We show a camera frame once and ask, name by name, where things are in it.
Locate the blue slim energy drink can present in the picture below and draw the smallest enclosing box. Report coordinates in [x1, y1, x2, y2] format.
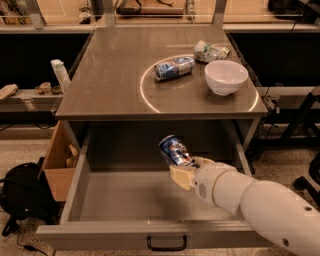
[154, 56, 195, 81]

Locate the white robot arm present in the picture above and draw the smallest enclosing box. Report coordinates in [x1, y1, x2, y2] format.
[169, 157, 320, 256]

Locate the black backpack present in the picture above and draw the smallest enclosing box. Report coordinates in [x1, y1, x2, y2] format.
[0, 157, 58, 237]

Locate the brown cardboard box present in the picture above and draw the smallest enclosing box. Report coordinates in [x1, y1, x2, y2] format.
[42, 122, 79, 202]

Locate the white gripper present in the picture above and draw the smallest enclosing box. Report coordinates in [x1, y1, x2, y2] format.
[169, 156, 236, 206]

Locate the black office chair base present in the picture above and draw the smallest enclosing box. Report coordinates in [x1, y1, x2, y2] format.
[293, 151, 320, 208]

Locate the blue pepsi can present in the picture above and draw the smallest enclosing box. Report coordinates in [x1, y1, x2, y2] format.
[159, 135, 199, 168]

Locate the white ceramic bowl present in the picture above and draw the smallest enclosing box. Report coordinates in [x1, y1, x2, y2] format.
[205, 60, 249, 96]

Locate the white plastic bottle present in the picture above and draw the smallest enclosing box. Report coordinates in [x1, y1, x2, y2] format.
[51, 59, 70, 93]

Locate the black drawer handle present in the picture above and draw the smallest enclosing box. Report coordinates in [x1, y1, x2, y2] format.
[146, 235, 188, 252]

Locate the grey open top drawer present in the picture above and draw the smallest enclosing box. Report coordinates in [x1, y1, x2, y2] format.
[37, 120, 269, 251]

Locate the crumpled green chip bag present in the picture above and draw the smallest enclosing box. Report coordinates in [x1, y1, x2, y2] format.
[194, 40, 230, 63]

